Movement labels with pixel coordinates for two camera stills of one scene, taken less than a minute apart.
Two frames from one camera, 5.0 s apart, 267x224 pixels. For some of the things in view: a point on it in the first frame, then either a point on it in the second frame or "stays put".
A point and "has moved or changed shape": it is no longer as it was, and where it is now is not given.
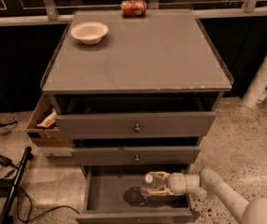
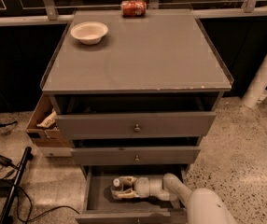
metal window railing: (45, 6) stays put
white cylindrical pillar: (257, 91) stays put
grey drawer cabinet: (137, 104) stays put
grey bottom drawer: (113, 195) stays put
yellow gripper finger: (164, 175) to (130, 178)
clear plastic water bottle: (147, 183) has moved or changed shape
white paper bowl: (90, 33) stays put
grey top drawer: (124, 116) stays put
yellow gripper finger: (161, 191) to (128, 194)
